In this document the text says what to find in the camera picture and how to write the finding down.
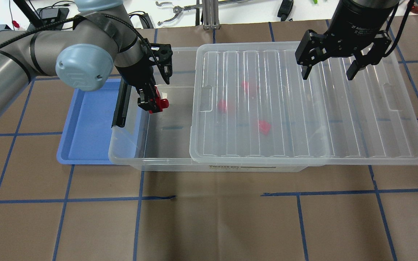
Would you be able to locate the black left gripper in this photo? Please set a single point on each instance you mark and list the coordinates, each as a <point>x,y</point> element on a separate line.
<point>135,73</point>

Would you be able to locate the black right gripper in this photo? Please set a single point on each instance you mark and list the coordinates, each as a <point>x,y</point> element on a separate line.
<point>361,20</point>

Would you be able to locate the red block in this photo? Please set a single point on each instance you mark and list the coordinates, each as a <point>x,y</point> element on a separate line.
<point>249,89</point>
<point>264,127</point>
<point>158,105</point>
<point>224,106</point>

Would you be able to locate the clear plastic box lid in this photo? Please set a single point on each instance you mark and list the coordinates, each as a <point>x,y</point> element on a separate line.
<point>324,120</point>

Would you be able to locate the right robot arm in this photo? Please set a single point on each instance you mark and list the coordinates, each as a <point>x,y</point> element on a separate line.
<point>366,16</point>

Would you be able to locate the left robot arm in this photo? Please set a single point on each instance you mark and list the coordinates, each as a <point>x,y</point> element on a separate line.
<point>82,51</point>

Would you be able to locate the clear plastic storage box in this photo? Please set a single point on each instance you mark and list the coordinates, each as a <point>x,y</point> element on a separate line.
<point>168,132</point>

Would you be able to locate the blue plastic tray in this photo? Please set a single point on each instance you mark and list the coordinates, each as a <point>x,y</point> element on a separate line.
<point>89,136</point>

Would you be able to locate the metal grabber tool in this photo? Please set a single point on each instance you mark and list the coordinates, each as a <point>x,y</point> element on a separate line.
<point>177,10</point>

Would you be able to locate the black box latch handle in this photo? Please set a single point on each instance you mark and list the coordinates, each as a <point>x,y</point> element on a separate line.
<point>122,104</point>

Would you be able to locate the aluminium extrusion post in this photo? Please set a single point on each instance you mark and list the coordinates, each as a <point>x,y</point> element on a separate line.
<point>210,15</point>

